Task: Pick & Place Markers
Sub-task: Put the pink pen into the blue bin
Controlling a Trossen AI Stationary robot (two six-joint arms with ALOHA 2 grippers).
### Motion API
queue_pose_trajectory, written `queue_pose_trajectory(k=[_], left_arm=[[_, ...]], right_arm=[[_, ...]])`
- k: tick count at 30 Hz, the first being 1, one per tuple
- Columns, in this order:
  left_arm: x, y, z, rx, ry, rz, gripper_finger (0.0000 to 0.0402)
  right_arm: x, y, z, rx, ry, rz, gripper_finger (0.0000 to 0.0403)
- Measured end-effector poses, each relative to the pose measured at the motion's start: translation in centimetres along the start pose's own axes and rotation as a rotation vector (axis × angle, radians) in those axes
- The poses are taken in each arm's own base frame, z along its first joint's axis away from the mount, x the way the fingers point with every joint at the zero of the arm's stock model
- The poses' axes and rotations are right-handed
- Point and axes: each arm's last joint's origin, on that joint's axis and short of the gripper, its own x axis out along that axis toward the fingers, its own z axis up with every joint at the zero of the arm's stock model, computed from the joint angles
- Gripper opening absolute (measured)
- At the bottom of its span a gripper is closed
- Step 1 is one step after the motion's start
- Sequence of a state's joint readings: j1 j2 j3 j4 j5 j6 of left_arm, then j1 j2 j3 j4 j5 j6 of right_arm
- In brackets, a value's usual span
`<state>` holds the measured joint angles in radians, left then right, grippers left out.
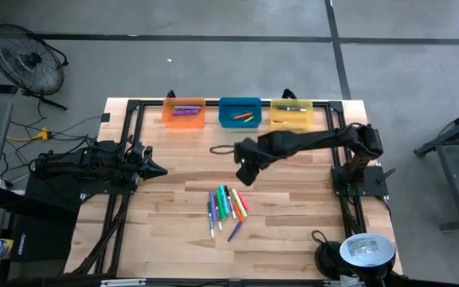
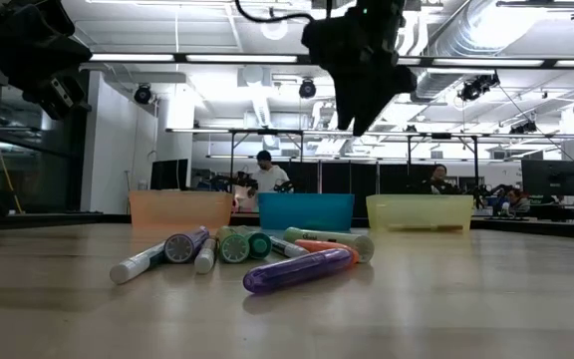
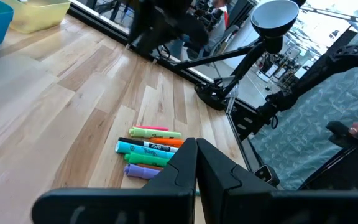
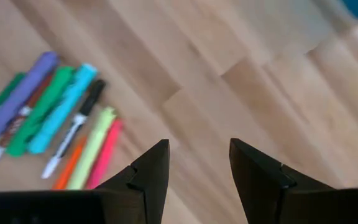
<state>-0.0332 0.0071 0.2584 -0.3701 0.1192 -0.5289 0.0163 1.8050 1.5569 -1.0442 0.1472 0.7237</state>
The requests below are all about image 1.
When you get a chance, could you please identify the orange translucent plastic bin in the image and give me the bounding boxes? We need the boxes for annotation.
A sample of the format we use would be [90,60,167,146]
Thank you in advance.
[161,96,207,130]

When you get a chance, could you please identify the lavender thick marker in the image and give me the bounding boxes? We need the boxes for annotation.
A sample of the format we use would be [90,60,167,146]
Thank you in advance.
[209,191,218,223]

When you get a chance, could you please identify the black desk lamp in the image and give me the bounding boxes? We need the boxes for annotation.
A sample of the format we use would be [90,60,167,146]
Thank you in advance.
[311,229,398,287]

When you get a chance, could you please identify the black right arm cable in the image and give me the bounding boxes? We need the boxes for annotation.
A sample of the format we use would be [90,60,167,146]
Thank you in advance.
[209,143,238,155]

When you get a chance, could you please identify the brown thin marker white cap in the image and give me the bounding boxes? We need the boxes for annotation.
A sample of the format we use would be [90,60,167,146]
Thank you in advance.
[214,199,223,232]

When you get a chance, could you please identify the black Trossen box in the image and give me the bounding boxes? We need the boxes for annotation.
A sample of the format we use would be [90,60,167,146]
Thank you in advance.
[10,214,80,264]

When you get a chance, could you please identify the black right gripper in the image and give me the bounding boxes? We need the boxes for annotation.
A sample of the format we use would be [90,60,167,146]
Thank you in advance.
[233,137,273,187]

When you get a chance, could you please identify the light green Sharpie highlighter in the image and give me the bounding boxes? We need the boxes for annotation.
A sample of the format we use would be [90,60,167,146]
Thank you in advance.
[230,187,249,219]

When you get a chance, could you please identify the black Expo marker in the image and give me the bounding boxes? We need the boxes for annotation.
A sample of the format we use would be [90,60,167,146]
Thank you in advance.
[224,185,237,220]

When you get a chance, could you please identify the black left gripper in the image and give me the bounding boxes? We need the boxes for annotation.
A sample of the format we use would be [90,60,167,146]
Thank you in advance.
[127,145,169,183]

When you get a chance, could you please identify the black metal side table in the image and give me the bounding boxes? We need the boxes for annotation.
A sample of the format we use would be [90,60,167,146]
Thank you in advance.
[414,101,459,232]

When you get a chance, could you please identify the black floor fan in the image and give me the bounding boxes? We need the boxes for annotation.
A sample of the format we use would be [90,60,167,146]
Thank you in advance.
[0,22,69,112]

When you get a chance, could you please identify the blue plastic bin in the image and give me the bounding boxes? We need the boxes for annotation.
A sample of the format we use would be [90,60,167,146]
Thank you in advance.
[218,96,263,129]

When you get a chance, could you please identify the teal highlighter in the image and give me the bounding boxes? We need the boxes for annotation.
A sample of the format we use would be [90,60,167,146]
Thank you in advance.
[218,184,230,217]

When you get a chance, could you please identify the purple translucent highlighter pen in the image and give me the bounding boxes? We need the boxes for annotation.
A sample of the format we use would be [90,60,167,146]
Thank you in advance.
[226,220,244,243]

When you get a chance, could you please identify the green thin marker white barrel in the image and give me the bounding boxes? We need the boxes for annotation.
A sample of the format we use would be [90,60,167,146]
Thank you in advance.
[206,200,215,239]

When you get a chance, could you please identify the orange highlighter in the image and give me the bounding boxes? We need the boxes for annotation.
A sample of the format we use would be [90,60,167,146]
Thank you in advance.
[233,201,245,223]

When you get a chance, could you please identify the yellow extension cord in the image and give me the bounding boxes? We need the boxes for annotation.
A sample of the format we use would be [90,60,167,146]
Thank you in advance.
[6,126,53,143]

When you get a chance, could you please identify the yellow translucent plastic bin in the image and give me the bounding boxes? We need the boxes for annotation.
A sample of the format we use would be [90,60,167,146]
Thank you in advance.
[269,97,315,131]

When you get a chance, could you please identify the pink highlighter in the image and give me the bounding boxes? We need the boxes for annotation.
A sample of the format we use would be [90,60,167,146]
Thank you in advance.
[236,190,249,211]

